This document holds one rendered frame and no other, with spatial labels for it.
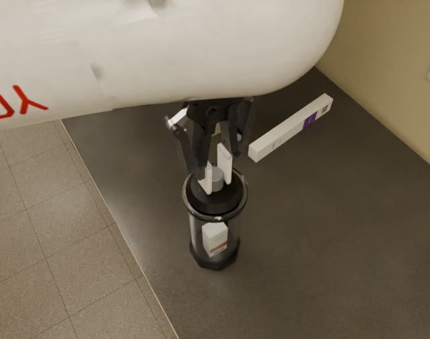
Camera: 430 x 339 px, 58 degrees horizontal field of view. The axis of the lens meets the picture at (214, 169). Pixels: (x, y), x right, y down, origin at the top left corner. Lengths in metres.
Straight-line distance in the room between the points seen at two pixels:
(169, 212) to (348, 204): 0.40
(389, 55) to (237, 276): 0.63
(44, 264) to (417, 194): 1.56
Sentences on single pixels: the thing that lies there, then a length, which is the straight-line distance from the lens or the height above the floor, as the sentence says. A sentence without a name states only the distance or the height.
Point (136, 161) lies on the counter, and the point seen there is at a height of 0.94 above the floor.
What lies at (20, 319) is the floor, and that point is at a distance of 1.93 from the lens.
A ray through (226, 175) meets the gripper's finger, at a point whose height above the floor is 1.21.
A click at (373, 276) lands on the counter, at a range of 0.86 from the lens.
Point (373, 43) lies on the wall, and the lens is 1.08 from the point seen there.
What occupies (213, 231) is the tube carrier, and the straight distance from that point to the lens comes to 0.65.
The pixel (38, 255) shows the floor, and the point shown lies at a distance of 2.01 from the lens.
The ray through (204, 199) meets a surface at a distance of 0.60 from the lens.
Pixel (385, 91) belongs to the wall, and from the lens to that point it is 1.10.
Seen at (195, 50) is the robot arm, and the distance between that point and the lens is 0.20.
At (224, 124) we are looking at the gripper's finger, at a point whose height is 1.32.
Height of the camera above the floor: 1.69
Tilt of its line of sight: 55 degrees down
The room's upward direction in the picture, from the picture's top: straight up
